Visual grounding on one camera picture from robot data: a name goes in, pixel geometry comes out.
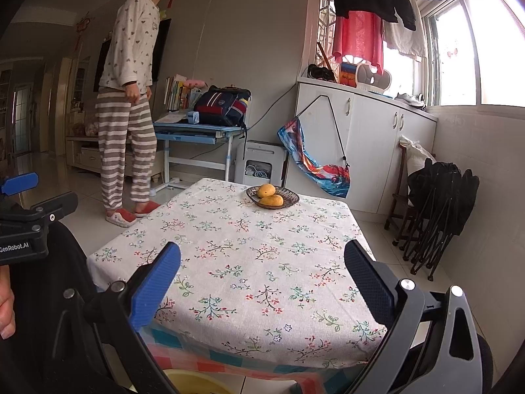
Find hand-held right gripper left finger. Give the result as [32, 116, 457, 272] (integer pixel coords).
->
[61, 241, 182, 394]

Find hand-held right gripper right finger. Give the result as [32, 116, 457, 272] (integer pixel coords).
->
[344, 239, 482, 394]

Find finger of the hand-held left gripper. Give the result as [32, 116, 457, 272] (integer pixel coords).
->
[0, 172, 39, 196]
[27, 192, 78, 222]

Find person's left hand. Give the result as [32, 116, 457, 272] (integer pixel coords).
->
[0, 266, 16, 339]

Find cream television cabinet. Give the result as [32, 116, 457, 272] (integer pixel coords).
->
[66, 135, 160, 184]

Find red white slipper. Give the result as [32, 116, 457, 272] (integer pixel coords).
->
[106, 209, 138, 228]
[135, 201, 161, 218]

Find wooden chair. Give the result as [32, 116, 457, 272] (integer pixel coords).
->
[384, 142, 416, 248]

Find chequered pastel cloth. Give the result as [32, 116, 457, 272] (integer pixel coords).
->
[143, 320, 370, 394]

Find table with floral tablecloth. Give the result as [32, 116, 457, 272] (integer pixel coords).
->
[86, 178, 388, 370]

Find black folding chairs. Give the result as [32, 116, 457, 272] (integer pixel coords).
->
[394, 158, 480, 282]

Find colourful printed bag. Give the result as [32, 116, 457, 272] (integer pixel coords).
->
[278, 117, 352, 200]

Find white cloth bag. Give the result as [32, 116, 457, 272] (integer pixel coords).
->
[400, 135, 438, 181]

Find paper sheets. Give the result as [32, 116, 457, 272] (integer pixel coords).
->
[154, 113, 189, 125]

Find white cabinet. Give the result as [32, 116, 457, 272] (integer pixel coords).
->
[285, 77, 439, 216]

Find blue study desk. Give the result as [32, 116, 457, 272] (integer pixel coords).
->
[153, 121, 247, 192]

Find white floor appliance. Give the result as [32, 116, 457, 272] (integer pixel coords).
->
[235, 140, 288, 188]

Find row of books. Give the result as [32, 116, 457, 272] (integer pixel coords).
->
[164, 75, 192, 111]

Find dark blue striped backpack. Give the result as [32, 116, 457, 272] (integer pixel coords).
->
[194, 85, 252, 129]

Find white sneakers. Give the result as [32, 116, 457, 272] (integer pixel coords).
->
[394, 92, 428, 110]

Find white grey plastic seat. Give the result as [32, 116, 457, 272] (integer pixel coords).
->
[355, 62, 393, 91]

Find colourful box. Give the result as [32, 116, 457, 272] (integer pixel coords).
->
[340, 62, 358, 88]

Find black shoes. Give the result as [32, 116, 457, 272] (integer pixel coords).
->
[307, 64, 335, 83]

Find red hanging garment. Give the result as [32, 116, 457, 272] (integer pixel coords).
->
[331, 9, 385, 76]

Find white hanging garment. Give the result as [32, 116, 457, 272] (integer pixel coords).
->
[381, 18, 426, 63]

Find window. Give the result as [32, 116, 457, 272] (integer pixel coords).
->
[422, 0, 525, 110]

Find black hanging strap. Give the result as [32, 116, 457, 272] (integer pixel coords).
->
[293, 94, 349, 169]

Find red wall ornament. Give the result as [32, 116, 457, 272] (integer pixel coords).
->
[75, 16, 89, 52]

